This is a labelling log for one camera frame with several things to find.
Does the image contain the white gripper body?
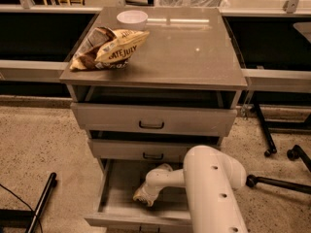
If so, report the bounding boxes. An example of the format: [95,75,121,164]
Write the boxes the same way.
[141,183,159,202]

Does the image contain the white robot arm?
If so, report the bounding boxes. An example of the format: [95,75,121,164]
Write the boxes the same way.
[133,146,247,233]

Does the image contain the grey middle drawer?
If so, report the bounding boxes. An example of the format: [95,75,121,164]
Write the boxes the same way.
[87,138,222,165]

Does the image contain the grey drawer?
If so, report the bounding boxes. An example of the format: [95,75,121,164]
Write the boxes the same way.
[71,103,237,137]
[87,138,222,165]
[86,160,192,233]

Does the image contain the grey bottom drawer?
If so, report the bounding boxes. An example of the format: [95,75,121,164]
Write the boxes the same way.
[86,160,192,233]

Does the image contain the grey drawer cabinet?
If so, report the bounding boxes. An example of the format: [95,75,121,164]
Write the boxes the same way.
[59,6,248,233]

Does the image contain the grey top drawer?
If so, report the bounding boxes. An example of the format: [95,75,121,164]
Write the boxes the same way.
[71,103,237,137]

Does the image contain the black chair base legs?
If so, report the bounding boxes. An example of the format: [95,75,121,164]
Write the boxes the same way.
[246,104,311,195]

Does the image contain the yellow brown chip bag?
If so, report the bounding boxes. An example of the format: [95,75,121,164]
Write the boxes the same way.
[70,27,150,71]

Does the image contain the black stand leg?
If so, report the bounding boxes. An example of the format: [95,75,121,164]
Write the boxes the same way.
[0,172,57,233]

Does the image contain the white bowl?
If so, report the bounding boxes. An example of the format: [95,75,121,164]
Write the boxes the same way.
[117,10,148,30]

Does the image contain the black cable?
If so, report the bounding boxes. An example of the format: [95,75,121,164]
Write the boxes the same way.
[0,183,44,233]

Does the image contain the grey metal rail frame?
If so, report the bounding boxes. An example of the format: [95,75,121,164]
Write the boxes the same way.
[0,0,311,92]

